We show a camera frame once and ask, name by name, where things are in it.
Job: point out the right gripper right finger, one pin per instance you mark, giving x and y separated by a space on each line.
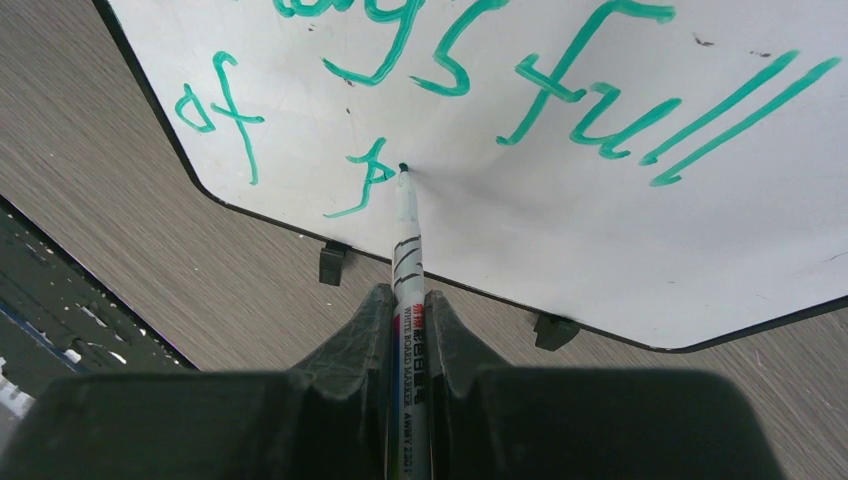
493 420

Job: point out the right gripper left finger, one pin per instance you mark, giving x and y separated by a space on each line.
323 418

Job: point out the green white marker pen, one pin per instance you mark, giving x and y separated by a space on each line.
408 443

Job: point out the small whiteboard with stand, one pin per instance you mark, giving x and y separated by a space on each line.
669 173

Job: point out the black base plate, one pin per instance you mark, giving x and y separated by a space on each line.
58 320

